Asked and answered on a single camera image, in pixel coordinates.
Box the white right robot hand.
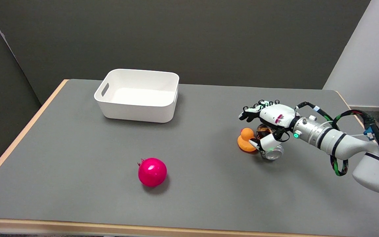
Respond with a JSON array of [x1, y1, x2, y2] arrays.
[[238, 100, 301, 152]]

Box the black soda can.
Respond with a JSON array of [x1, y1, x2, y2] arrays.
[[255, 123, 285, 161]]

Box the yellow rubber duck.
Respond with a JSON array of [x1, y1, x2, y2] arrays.
[[237, 128, 258, 152]]

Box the red pomegranate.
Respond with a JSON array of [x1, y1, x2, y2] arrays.
[[137, 157, 168, 188]]

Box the white plastic bin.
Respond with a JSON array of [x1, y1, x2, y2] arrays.
[[94, 68, 180, 123]]

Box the thin black cable white tape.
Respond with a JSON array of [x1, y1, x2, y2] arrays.
[[295, 101, 340, 130]]

